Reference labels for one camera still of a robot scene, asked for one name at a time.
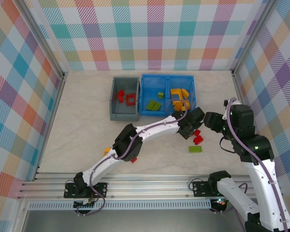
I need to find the aluminium side rail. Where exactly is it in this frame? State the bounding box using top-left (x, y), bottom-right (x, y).
top-left (33, 72), bottom-right (69, 182)
top-left (232, 69), bottom-right (253, 114)

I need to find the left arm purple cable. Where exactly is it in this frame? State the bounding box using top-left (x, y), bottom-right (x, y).
top-left (76, 98), bottom-right (187, 217)

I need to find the aluminium upright post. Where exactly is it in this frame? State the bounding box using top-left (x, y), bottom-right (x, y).
top-left (232, 0), bottom-right (279, 75)
top-left (13, 0), bottom-right (70, 80)

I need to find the small circuit board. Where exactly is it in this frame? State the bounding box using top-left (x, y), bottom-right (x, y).
top-left (73, 197), bottom-right (97, 210)

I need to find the circuit board with lights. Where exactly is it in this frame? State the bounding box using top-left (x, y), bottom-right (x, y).
top-left (211, 198), bottom-right (229, 208)

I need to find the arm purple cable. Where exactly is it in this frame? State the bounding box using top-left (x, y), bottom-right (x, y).
top-left (217, 97), bottom-right (290, 232)
top-left (76, 98), bottom-right (187, 217)

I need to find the grey plastic bin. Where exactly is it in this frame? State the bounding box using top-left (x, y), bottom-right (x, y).
top-left (110, 76), bottom-right (141, 121)

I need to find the white slotted cable tray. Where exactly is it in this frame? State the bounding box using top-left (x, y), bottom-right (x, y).
top-left (28, 202), bottom-right (212, 210)

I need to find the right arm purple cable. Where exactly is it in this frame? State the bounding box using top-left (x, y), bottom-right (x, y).
top-left (217, 97), bottom-right (290, 232)

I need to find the blue two-compartment plastic bin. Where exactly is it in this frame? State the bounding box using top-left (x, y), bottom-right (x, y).
top-left (140, 73), bottom-right (197, 117)

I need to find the wide green lego brick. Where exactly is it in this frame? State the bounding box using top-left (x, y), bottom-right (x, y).
top-left (146, 100), bottom-right (161, 112)

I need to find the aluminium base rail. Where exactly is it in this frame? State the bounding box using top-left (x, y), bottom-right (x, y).
top-left (16, 172), bottom-right (284, 201)

